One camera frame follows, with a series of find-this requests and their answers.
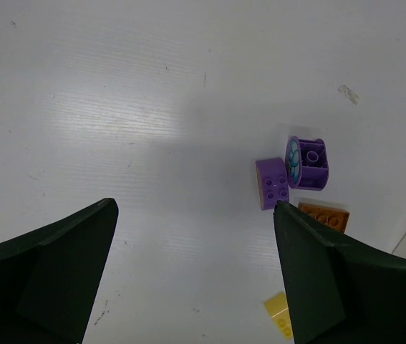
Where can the purple round lego block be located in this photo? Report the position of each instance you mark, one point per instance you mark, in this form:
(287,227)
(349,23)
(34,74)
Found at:
(272,179)

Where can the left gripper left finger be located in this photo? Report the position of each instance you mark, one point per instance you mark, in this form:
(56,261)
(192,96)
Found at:
(49,277)

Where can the small yellow lego brick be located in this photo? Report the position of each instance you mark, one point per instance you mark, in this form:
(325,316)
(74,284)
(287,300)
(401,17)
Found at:
(278,310)

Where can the brown lego brick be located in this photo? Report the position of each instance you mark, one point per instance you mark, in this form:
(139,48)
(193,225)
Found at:
(334,218)

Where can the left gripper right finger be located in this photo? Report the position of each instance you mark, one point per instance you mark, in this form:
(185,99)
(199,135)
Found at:
(338,289)

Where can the purple curved lego block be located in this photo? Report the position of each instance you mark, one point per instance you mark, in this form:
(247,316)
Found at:
(307,164)

